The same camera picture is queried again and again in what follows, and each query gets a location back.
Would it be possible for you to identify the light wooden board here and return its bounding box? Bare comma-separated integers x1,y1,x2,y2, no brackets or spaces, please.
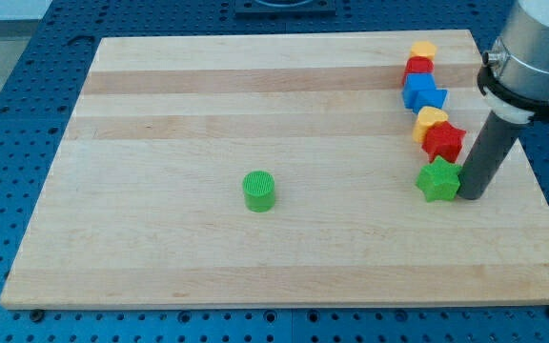
0,30,549,310

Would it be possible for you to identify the green star block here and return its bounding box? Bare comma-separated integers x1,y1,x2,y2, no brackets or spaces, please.
416,155,461,202

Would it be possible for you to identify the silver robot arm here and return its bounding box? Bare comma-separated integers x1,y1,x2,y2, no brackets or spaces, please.
457,0,549,200

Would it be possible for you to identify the yellow heart block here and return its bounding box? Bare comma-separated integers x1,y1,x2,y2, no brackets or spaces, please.
412,106,449,143

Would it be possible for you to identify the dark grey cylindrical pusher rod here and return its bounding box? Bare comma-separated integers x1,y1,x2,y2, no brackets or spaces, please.
457,111,524,200

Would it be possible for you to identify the red star block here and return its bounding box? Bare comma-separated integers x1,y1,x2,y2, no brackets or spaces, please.
422,121,466,163

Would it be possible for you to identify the blue cube block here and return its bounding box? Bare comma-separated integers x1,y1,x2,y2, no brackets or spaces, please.
401,73,436,109

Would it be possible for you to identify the yellow hexagon block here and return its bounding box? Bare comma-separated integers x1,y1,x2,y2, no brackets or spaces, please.
409,41,437,61

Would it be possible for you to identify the red pentagon block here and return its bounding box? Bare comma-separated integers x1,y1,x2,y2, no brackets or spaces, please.
401,56,435,86

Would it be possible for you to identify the green cylinder block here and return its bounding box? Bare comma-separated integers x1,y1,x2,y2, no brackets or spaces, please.
242,171,275,212

